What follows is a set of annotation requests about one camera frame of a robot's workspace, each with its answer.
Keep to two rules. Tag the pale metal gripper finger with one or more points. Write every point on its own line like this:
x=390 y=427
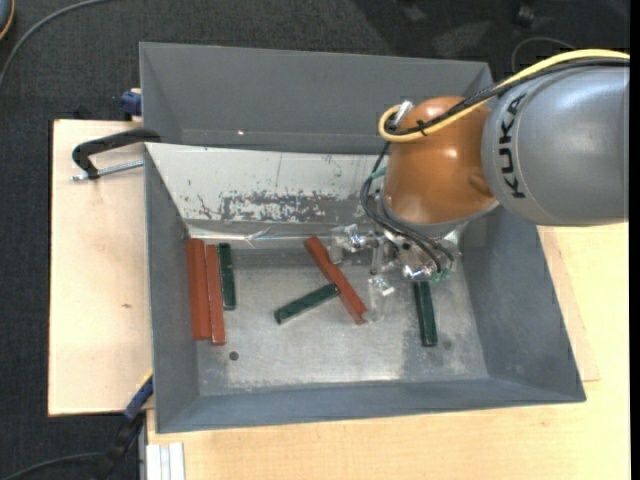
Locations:
x=382 y=298
x=356 y=239

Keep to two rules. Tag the red-brown flat block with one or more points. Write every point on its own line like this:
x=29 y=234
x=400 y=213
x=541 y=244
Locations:
x=198 y=293
x=215 y=298
x=338 y=282

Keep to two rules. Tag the dark green flat block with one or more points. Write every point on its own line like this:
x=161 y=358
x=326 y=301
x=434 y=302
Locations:
x=305 y=304
x=227 y=278
x=425 y=315

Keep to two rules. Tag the grey metal bin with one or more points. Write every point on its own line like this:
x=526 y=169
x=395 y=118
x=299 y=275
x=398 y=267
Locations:
x=320 y=363

